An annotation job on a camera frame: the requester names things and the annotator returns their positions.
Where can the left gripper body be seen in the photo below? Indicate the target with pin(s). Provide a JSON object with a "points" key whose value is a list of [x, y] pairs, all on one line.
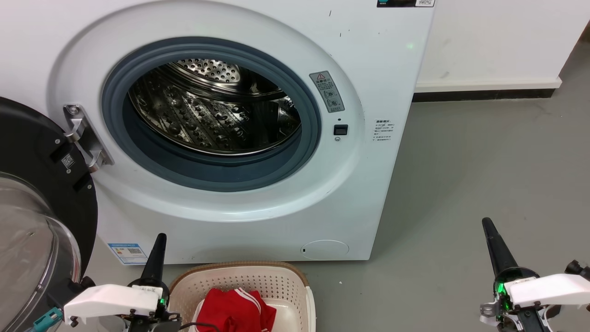
{"points": [[168, 323]]}

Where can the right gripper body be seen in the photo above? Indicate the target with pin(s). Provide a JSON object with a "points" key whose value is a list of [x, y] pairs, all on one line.
{"points": [[521, 318]]}

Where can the cream perforated laundry basket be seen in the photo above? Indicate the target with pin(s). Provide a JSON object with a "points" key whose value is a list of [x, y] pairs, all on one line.
{"points": [[276, 283]]}

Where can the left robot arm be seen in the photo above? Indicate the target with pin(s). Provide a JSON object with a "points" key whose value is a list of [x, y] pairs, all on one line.
{"points": [[87, 282]]}

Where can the white and black baseboard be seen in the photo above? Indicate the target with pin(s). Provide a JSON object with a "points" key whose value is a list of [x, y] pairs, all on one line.
{"points": [[484, 89]]}

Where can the grey rubber door gasket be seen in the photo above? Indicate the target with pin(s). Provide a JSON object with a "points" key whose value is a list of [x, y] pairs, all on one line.
{"points": [[212, 173]]}

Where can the white front-load washing machine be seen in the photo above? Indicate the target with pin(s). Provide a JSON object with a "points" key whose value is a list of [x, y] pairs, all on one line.
{"points": [[368, 198]]}

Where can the red and white garment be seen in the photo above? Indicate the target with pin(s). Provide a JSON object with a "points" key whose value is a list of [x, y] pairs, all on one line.
{"points": [[235, 311]]}

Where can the grey warning sticker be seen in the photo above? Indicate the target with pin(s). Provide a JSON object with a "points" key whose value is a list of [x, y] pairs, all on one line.
{"points": [[327, 91]]}

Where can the black washer door with glass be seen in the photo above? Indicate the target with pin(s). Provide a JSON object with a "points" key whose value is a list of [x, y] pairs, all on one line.
{"points": [[27, 143]]}

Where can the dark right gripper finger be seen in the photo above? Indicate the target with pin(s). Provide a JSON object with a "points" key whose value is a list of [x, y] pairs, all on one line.
{"points": [[498, 251]]}

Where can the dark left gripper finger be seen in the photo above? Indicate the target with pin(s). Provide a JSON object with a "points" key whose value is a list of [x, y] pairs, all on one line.
{"points": [[156, 263]]}

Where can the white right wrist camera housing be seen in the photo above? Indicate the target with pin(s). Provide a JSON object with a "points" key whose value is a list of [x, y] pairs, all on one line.
{"points": [[548, 288]]}

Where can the blue energy label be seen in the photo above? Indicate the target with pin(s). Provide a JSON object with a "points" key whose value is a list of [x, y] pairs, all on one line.
{"points": [[127, 253]]}

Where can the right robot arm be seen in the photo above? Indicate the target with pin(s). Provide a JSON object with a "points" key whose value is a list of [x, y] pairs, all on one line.
{"points": [[576, 267]]}

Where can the round drain filter cover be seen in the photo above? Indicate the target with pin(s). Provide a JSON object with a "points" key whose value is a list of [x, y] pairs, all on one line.
{"points": [[325, 250]]}

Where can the perforated steel drum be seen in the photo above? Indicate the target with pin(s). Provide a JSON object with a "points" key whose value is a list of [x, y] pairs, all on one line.
{"points": [[207, 115]]}

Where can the metal door hinge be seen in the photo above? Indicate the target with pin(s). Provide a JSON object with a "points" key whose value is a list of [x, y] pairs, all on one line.
{"points": [[85, 137]]}

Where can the black control panel strip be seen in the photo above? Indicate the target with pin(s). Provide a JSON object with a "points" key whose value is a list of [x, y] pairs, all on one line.
{"points": [[401, 2]]}

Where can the teal connector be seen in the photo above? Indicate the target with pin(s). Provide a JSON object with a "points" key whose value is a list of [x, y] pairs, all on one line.
{"points": [[46, 319]]}

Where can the QR code sticker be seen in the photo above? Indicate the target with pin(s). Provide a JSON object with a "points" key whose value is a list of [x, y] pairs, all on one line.
{"points": [[68, 161]]}

